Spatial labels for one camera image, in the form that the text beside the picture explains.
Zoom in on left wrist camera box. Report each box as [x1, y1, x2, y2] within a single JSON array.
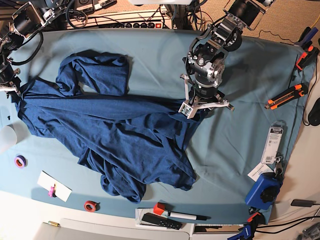
[[178, 100, 198, 119]]

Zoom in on orange clamp bottom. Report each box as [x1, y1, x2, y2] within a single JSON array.
[[247, 211, 262, 223]]

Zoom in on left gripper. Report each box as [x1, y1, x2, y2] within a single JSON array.
[[179, 73, 235, 111]]

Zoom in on white black marker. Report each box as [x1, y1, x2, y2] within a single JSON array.
[[168, 211, 209, 221]]

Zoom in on orange black clamp right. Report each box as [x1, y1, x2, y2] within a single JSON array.
[[295, 45, 320, 72]]

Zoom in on purple tape roll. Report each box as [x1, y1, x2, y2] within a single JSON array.
[[14, 155, 27, 169]]

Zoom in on red cube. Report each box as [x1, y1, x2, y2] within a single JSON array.
[[153, 202, 166, 216]]

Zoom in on blister pack with tool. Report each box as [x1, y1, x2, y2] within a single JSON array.
[[260, 121, 285, 164]]

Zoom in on black computer mouse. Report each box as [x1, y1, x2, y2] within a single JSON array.
[[307, 98, 320, 127]]

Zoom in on orange black utility knife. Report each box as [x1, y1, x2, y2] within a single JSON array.
[[264, 83, 308, 110]]

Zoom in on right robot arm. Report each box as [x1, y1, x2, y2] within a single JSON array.
[[0, 0, 66, 96]]

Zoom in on black small device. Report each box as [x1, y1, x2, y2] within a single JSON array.
[[290, 199, 314, 208]]

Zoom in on power strip with red switch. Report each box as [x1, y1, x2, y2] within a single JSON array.
[[66, 6, 174, 30]]

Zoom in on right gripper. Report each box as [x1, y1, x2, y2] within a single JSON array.
[[0, 64, 21, 97]]

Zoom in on blue black clamp top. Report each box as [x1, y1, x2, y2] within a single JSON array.
[[293, 26, 318, 48]]

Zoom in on white paper card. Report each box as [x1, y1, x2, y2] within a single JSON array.
[[247, 163, 274, 182]]

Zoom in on black remote control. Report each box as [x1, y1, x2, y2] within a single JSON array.
[[142, 212, 183, 230]]

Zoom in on light blue table cloth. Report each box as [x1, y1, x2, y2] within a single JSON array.
[[0, 28, 306, 224]]

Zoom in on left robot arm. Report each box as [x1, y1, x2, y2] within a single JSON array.
[[179, 0, 273, 119]]

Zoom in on translucent plastic cup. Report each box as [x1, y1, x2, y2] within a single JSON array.
[[0, 125, 18, 154]]

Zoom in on white card with pink clip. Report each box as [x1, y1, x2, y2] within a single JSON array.
[[37, 171, 72, 202]]

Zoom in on blue clamp bottom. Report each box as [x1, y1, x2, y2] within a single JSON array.
[[227, 224, 253, 240]]

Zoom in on red tape roll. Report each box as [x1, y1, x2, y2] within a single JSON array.
[[83, 200, 100, 213]]

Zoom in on blue box with black knob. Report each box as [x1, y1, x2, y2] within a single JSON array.
[[244, 172, 284, 210]]

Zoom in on blue t-shirt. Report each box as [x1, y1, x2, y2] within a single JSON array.
[[11, 50, 208, 204]]

